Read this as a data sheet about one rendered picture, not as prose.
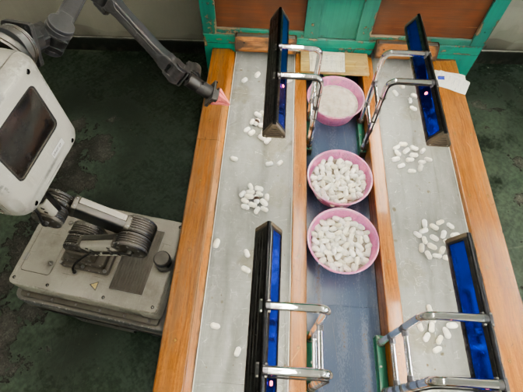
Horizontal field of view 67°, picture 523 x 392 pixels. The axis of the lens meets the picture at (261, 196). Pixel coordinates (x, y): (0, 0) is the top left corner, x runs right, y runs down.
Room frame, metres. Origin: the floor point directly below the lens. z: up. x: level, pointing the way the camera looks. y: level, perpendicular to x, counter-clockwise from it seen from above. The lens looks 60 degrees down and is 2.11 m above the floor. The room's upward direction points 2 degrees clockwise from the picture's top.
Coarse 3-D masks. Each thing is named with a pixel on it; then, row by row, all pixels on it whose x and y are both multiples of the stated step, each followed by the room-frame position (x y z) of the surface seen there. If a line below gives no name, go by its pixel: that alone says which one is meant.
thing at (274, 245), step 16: (272, 224) 0.49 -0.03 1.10; (256, 240) 0.45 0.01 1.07; (272, 240) 0.44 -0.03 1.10; (256, 256) 0.41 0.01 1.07; (272, 256) 0.40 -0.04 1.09; (256, 272) 0.36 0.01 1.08; (272, 272) 0.35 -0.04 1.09; (256, 288) 0.31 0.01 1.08; (272, 288) 0.31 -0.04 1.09; (256, 304) 0.27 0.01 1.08; (256, 320) 0.23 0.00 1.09; (272, 320) 0.23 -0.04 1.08; (256, 336) 0.19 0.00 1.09; (272, 336) 0.19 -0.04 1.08; (256, 352) 0.15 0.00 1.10; (272, 352) 0.15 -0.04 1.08; (256, 384) 0.08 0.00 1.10; (272, 384) 0.08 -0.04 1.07
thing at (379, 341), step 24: (432, 312) 0.25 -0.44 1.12; (456, 312) 0.25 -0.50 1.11; (384, 336) 0.25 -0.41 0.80; (408, 336) 0.22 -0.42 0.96; (384, 360) 0.19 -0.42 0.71; (408, 360) 0.16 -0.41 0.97; (384, 384) 0.12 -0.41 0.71; (408, 384) 0.10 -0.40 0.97; (432, 384) 0.09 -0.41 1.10; (456, 384) 0.09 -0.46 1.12; (480, 384) 0.09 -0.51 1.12; (504, 384) 0.09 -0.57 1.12
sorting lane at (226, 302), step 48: (240, 96) 1.33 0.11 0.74; (288, 96) 1.34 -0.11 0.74; (240, 144) 1.05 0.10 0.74; (288, 144) 1.06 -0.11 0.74; (288, 192) 0.81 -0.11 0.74; (240, 240) 0.59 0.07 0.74; (288, 240) 0.60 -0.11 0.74; (240, 288) 0.41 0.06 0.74; (288, 288) 0.42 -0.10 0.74; (240, 336) 0.25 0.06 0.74; (288, 336) 0.25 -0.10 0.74; (240, 384) 0.10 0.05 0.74; (288, 384) 0.11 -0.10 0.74
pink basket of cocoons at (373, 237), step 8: (336, 208) 0.73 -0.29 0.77; (344, 208) 0.73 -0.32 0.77; (320, 216) 0.70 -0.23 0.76; (328, 216) 0.71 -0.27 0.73; (344, 216) 0.71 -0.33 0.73; (352, 216) 0.71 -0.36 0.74; (360, 216) 0.70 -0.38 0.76; (312, 224) 0.66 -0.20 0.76; (368, 224) 0.67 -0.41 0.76; (376, 232) 0.63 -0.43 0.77; (376, 240) 0.60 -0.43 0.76; (376, 248) 0.57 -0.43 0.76; (376, 256) 0.54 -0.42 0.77; (368, 264) 0.50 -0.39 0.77; (336, 272) 0.47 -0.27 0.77; (344, 272) 0.47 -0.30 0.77; (352, 272) 0.47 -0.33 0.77
